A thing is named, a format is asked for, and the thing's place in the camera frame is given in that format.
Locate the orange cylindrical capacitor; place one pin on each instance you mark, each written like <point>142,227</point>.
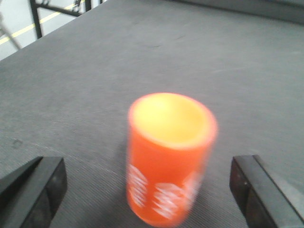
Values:
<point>170,141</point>

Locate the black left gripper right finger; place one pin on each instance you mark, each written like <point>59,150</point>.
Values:
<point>265,199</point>

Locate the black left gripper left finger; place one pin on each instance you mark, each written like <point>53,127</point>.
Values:
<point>31,195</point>

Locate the black metal frame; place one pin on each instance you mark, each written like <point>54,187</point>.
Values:
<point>76,9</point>

